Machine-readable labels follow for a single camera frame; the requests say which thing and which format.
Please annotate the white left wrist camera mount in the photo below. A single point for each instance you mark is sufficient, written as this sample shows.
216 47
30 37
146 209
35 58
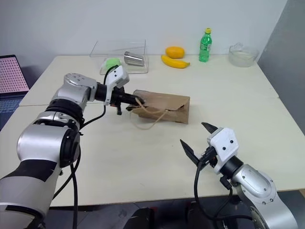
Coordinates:
118 75

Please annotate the open laptop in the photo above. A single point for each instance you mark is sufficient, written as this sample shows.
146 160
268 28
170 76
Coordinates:
10 76

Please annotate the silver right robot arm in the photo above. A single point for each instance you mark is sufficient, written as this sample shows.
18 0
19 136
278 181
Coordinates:
259 190

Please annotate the dark rounded shape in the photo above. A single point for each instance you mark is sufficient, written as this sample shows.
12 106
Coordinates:
141 218

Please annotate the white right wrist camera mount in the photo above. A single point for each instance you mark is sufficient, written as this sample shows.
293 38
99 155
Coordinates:
225 143

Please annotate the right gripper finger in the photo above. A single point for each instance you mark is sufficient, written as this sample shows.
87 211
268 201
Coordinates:
210 128
190 152

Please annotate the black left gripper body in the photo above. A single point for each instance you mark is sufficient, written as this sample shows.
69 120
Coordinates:
118 96

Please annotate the clear glass bowl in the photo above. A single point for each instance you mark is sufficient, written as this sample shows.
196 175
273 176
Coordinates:
243 56

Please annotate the clear plastic box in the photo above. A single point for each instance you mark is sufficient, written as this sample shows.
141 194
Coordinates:
140 47

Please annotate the orange mango fruit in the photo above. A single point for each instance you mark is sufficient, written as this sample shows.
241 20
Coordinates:
175 52

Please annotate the yellow banana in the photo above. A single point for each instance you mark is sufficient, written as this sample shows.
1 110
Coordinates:
175 63

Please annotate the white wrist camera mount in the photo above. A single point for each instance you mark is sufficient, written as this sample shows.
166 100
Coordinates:
118 75
225 143

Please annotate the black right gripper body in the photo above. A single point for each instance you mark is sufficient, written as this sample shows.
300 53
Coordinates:
208 158

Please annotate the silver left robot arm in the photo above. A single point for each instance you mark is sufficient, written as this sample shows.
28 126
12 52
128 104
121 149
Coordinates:
35 143

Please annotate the green plastic bottle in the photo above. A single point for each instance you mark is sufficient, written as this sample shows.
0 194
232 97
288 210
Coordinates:
205 47

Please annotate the silver metal cup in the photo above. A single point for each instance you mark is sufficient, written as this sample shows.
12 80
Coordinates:
134 59

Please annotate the green soft item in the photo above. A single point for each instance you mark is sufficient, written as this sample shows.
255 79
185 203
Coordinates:
112 62

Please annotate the brown paper bag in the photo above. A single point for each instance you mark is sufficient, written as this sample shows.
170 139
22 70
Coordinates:
166 105

